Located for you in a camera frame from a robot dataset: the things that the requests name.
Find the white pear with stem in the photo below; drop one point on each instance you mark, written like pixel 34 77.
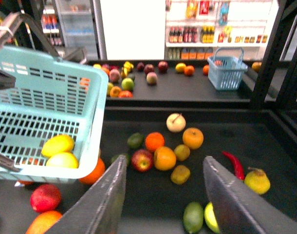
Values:
pixel 176 122

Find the kiwi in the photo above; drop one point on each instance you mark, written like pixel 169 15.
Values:
pixel 180 174
pixel 182 152

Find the red apple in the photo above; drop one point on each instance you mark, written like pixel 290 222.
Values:
pixel 142 160

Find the yellow lemon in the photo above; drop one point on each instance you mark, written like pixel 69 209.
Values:
pixel 57 144
pixel 64 160

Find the kiwi upper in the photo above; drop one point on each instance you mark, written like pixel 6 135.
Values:
pixel 182 152

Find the yellow pear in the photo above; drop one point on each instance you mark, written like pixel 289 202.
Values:
pixel 257 180

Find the large orange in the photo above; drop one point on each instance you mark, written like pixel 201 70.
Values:
pixel 95 175

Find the orange fruit centre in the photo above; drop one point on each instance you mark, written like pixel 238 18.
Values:
pixel 164 158

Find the orange persimmon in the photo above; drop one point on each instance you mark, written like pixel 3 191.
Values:
pixel 25 183

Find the light blue shopping basket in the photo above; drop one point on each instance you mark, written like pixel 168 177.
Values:
pixel 51 97

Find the green lime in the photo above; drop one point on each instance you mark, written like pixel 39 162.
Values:
pixel 193 217

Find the green avocado back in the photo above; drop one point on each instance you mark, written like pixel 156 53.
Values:
pixel 135 141

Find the orange tangerine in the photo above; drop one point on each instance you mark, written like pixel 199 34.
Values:
pixel 153 141

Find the orange apple-shaped fruit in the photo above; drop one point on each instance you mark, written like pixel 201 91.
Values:
pixel 193 138

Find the mango orange red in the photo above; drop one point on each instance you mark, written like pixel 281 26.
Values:
pixel 44 222

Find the green avocado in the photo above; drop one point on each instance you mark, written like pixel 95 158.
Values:
pixel 127 156
pixel 135 141

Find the red pomegranate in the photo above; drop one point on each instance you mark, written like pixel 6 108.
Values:
pixel 45 198

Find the green avocado front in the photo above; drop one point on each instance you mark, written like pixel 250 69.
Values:
pixel 127 156

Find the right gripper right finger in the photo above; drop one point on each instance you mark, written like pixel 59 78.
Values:
pixel 238 209

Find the black metal shelf frame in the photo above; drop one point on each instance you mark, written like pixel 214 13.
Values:
pixel 198 101

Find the small blue basket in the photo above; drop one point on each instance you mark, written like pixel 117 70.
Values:
pixel 225 72

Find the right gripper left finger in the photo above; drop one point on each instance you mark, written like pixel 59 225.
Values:
pixel 99 210

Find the red chili pepper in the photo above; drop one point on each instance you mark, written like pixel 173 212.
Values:
pixel 237 166

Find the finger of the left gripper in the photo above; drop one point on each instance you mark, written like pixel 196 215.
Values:
pixel 7 30

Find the kiwi lower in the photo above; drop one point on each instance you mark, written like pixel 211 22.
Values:
pixel 180 174

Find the green apple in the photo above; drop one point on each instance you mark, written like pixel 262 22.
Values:
pixel 210 218

